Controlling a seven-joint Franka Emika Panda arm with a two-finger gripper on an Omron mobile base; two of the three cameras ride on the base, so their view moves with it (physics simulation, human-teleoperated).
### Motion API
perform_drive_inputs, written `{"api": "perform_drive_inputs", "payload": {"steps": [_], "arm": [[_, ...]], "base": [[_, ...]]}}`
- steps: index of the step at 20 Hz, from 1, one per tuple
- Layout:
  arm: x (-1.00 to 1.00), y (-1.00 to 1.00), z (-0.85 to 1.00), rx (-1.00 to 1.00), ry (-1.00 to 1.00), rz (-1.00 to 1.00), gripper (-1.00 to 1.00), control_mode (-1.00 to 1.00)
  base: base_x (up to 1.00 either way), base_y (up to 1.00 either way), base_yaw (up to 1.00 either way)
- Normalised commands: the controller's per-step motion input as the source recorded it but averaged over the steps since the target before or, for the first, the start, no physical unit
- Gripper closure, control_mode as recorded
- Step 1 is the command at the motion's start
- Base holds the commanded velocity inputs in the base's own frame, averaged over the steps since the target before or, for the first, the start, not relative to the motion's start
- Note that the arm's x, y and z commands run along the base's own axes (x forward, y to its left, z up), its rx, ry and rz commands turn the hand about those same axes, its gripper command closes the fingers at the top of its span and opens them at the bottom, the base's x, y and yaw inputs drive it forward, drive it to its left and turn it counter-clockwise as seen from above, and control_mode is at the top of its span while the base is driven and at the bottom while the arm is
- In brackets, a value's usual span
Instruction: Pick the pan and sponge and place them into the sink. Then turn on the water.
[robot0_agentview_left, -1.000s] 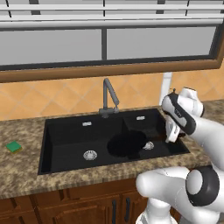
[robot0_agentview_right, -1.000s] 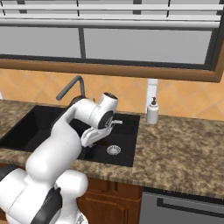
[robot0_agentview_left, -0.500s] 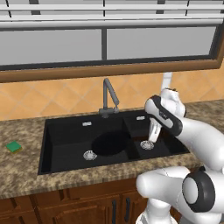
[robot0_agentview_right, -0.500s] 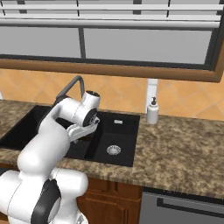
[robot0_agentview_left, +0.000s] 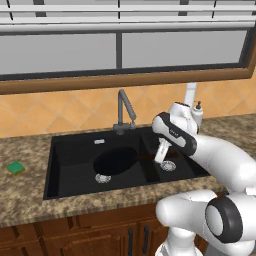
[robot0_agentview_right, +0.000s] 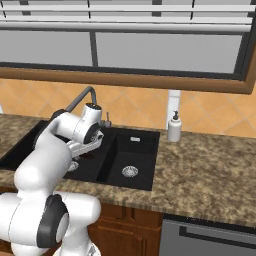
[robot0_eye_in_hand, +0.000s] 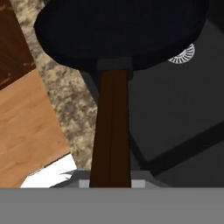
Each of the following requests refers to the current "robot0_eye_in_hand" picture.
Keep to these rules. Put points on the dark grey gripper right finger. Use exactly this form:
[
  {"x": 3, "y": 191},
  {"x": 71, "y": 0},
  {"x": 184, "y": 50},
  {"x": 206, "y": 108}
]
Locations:
[{"x": 143, "y": 177}]

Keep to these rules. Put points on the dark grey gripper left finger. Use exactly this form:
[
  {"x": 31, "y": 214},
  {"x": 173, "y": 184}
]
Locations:
[{"x": 74, "y": 178}]

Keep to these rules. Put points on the white round sink drain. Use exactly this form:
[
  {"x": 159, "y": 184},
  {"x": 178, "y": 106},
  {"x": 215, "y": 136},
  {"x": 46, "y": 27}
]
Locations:
[{"x": 184, "y": 56}]

